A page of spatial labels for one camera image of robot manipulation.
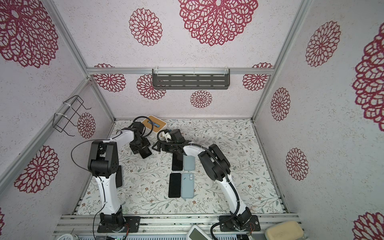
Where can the white device at bottom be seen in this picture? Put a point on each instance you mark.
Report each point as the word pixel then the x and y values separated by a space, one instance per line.
pixel 195 233

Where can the black phone with screen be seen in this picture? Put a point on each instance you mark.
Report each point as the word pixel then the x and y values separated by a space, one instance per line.
pixel 175 182

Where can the grey wall shelf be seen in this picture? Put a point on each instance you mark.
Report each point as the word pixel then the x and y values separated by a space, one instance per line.
pixel 191 80

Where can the light blue phone case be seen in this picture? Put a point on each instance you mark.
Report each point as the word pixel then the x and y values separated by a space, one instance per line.
pixel 187 188
pixel 189 163

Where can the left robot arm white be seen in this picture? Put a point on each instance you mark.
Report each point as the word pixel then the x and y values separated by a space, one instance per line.
pixel 105 167

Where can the black wire rack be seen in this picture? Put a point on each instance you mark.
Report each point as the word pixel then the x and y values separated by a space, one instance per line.
pixel 61 120

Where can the white round clock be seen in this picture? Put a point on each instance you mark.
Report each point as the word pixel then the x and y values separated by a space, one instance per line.
pixel 68 237

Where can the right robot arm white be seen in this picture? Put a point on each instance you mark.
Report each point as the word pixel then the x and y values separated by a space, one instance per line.
pixel 217 168

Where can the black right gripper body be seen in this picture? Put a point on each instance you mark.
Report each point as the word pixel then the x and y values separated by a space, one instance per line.
pixel 163 145

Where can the metal base rail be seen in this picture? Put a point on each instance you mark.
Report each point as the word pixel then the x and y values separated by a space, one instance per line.
pixel 87 225

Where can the white tissue box wooden lid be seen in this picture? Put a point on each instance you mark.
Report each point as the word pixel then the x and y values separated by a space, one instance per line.
pixel 153 123

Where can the beige sponge block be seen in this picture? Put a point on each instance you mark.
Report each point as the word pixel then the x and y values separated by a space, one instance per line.
pixel 290 230

